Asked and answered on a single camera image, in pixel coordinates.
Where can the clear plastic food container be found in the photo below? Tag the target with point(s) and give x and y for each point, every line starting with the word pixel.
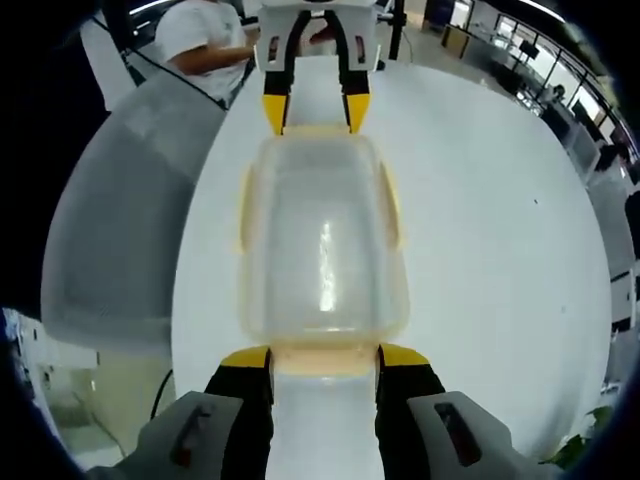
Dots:
pixel 320 210

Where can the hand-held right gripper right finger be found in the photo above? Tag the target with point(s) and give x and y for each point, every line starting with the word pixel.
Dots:
pixel 405 380

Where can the grey mesh office chair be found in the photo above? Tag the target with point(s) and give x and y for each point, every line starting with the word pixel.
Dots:
pixel 125 200

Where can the black computer monitor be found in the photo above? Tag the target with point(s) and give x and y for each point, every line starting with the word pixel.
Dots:
pixel 529 48

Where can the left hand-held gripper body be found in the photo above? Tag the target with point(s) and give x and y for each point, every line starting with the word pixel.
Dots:
pixel 315 5

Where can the person's white shirt torso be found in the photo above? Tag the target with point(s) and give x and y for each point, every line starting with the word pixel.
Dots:
pixel 195 25

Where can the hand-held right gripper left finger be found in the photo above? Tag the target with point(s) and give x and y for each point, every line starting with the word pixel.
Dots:
pixel 250 380

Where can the black stand pole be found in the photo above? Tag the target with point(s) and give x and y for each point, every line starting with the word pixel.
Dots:
pixel 396 30

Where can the green potted plant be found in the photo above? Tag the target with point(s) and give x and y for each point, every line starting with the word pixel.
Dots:
pixel 582 442

